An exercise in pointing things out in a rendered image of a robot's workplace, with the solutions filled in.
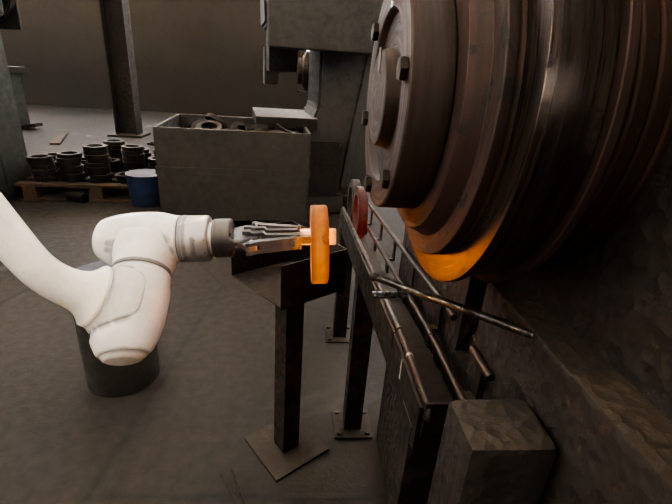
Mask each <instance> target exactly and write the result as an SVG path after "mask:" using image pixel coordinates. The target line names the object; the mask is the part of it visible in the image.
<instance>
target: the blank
mask: <svg viewBox="0 0 672 504"><path fill-rule="evenodd" d="M310 230H311V245H310V267H311V283H312V284H326V283H328V280H329V219H328V209H327V206H326V205H311V206H310Z"/></svg>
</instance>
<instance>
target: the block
mask: <svg viewBox="0 0 672 504"><path fill-rule="evenodd" d="M555 457H556V449H555V445H554V442H553V441H552V439H551V438H550V436H549V435H548V433H547V432H546V430H545V429H544V427H543V426H542V424H541V423H540V421H539V420H538V418H537V417H536V416H535V414H534V413H533V411H532V410H531V408H530V407H529V405H528V404H527V403H525V402H524V401H521V400H454V401H452V402H451V403H450V404H449V405H448V410H447V414H446V419H445V424H444V428H443V433H442V437H441V442H440V447H439V451H438V456H437V460H436V465H435V470H434V474H433V479H432V483H431V488H430V493H429V497H428V502H427V504H538V503H539V501H540V498H541V495H542V492H543V490H544V487H545V484H546V481H547V479H548V476H549V473H550V471H551V468H552V465H553V462H554V460H555Z"/></svg>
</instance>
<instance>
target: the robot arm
mask: <svg viewBox="0 0 672 504"><path fill-rule="evenodd" d="M301 245H311V230H310V228H307V229H301V225H300V224H298V226H297V225H288V224H272V223H261V222H257V221H254V222H252V225H244V226H242V227H235V226H234V222H233V220H232V219H214V220H213V221H212V218H211V217H210V216H208V215H191V216H188V215H183V216H180V215H172V214H168V213H163V212H136V213H127V214H120V215H116V216H112V217H109V218H106V219H103V220H101V221H100V222H99V223H98V224H97V225H96V227H95V229H94V232H93V235H92V248H93V251H94V253H95V255H96V256H97V257H98V258H99V259H100V260H102V261H103V262H105V263H107V264H109V265H111V267H108V266H103V267H101V268H99V269H97V270H94V271H82V270H78V269H74V268H72V267H69V266H67V265H65V264H63V263H62V262H60V261H59V260H57V259H56V258H55V257H54V256H53V255H51V254H50V253H49V252H48V251H47V249H46V248H45V247H44V246H43V245H42V244H41V243H40V241H39V240H38V239H37V238H36V236H35V235H34V234H33V233H32V231H31V230H30V229H29V227H28V226H27V225H26V224H25V222H24V221H23V220H22V219H21V217H20V216H19V215H18V213H17V212H16V211H15V210H14V208H13V207H12V206H11V205H10V203H9V202H8V201H7V199H6V198H5V197H4V196H3V194H2V193H1V192H0V261H1V262H2V263H3V264H4V265H5V266H6V267H7V268H8V269H9V270H10V271H11V272H12V273H13V274H14V275H15V276H16V277H17V278H18V279H19V280H20V281H21V282H22V283H24V284H25V285H26V286H27V287H29V288H30V289H31V290H33V291H35V292H36V293H38V294H39V295H41V296H43V297H44V298H46V299H48V300H50V301H52V302H54V303H56V304H58V305H60V306H62V307H64V308H66V309H68V310H69V311H70V312H71V313H72V314H73V315H74V317H75V320H76V323H77V325H79V326H81V327H83V328H85V329H86V331H87V333H88V334H90V339H89V344H90V347H91V349H92V351H93V353H94V355H95V357H96V358H97V359H99V360H101V362H103V363H105V364H107V365H113V366H125V365H132V364H135V363H138V362H140V361H142V360H143V359H144V358H145V357H146V356H147V355H148V354H149V353H151V352H152V351H153V349H154V348H155V346H156V344H157V343H158V340H159V338H160V336H161V333H162V331H163V328H164V324H165V321H166V317H167V312H168V308H169V303H170V295H171V289H170V286H171V278H172V274H173V272H174V269H175V268H176V266H177V263H178V262H208V261H209V262H210V261H211V260H212V259H213V256H214V257H216V258H225V257H233V256H234V254H235V250H239V251H242V250H244V251H246V256H253V255H257V254H262V253H271V252H280V251H289V250H297V249H298V250H300V249H301Z"/></svg>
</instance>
